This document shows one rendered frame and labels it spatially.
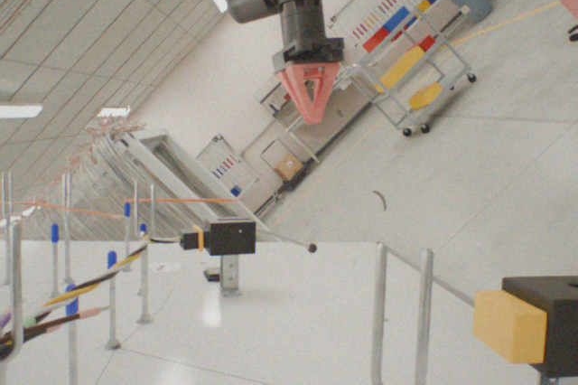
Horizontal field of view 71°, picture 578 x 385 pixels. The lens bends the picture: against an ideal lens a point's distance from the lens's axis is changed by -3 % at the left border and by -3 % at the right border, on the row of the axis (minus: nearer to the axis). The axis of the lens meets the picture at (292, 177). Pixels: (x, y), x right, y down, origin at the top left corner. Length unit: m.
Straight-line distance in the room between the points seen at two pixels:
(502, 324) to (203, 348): 0.25
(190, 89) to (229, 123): 1.03
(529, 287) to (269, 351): 0.22
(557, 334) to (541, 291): 0.02
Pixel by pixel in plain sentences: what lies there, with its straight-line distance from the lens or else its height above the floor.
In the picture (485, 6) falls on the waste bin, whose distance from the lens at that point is 7.44.
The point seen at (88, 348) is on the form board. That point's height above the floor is 1.16.
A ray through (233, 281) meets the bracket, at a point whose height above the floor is 1.08.
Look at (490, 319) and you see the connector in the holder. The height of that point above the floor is 1.02.
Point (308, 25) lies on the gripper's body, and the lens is 0.55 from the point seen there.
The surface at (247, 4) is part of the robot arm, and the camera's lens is 0.60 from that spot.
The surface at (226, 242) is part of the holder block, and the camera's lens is 0.51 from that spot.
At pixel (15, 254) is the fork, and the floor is 1.22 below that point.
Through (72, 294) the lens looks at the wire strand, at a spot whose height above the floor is 1.20.
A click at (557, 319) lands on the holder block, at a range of 0.27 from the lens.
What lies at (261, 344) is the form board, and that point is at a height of 1.05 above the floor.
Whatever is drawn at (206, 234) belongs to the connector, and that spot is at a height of 1.15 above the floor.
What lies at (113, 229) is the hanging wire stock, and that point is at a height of 1.29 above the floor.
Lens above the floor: 1.19
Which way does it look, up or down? 7 degrees down
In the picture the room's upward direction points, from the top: 45 degrees counter-clockwise
